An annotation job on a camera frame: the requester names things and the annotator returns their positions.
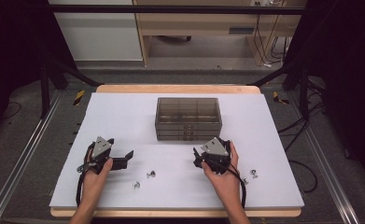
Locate black floor cables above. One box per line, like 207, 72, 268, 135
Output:
277, 101, 327, 194

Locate person's right hand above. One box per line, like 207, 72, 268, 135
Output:
201, 140, 242, 201

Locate wooden table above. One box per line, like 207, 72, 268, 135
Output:
49, 83, 302, 218

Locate yellow clamp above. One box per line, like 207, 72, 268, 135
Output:
272, 91, 290, 105
72, 89, 87, 106

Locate office chair base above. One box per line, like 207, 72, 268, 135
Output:
154, 35, 193, 43

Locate person's left hand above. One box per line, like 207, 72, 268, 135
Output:
81, 148, 114, 201

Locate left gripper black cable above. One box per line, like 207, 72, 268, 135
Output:
75, 166, 91, 208

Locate yellow clamp right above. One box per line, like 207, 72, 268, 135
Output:
272, 91, 290, 105

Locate aluminium floor rail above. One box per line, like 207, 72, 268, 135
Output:
286, 92, 362, 224
0, 90, 63, 224

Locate thin black floor cable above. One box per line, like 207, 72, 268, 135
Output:
1, 101, 22, 121

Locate desk cables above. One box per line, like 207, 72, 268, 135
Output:
252, 13, 292, 68

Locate black frame crossbar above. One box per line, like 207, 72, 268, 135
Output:
48, 4, 309, 16

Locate light wooden desk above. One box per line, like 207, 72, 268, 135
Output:
133, 0, 307, 67

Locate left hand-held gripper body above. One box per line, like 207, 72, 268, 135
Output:
84, 135, 115, 175

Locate white cabinet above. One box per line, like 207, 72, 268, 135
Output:
48, 0, 144, 63

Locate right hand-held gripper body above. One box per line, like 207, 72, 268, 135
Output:
198, 135, 234, 175

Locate black curtain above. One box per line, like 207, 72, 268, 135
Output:
282, 0, 365, 190
0, 0, 78, 150

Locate black frame leg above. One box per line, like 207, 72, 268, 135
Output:
247, 57, 313, 121
39, 57, 103, 119

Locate yellow clamp left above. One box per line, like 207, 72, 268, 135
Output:
72, 89, 87, 106

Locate smoky transparent drawer case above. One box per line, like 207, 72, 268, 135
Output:
154, 97, 223, 142

